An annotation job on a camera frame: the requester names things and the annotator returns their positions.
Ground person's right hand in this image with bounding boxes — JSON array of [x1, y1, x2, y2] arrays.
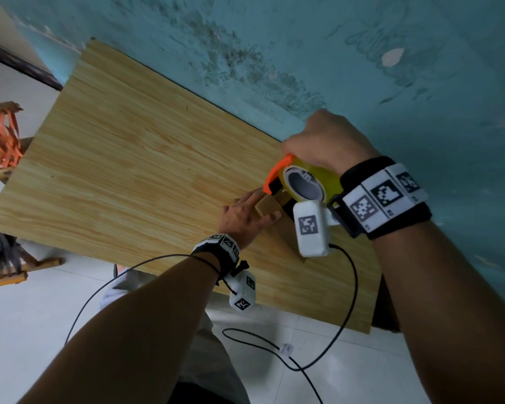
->
[[281, 109, 382, 177]]

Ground person's left hand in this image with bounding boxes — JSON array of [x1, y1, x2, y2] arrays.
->
[[218, 188, 283, 251]]

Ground small cardboard box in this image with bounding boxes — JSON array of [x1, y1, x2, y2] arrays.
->
[[254, 191, 296, 220]]

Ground orange tape dispenser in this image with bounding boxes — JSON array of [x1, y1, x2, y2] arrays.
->
[[263, 153, 344, 207]]

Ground person's left forearm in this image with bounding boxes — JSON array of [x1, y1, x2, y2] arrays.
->
[[19, 252, 222, 404]]

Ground person's right forearm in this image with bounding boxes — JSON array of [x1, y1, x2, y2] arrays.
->
[[372, 221, 505, 404]]

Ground yellow tape roll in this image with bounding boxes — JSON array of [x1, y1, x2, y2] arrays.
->
[[279, 165, 344, 205]]

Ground black marker wristband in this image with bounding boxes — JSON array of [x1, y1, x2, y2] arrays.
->
[[339, 156, 432, 240], [191, 234, 241, 283]]

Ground dark woven wooden chair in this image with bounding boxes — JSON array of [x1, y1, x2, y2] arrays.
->
[[0, 228, 65, 291]]

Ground orange woven wooden chair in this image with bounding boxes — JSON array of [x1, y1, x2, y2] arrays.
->
[[0, 101, 35, 206]]

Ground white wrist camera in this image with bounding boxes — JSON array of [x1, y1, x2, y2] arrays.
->
[[225, 261, 257, 312], [293, 200, 341, 258]]

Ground black cable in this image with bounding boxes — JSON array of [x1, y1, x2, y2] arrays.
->
[[64, 253, 239, 346], [222, 244, 359, 404]]

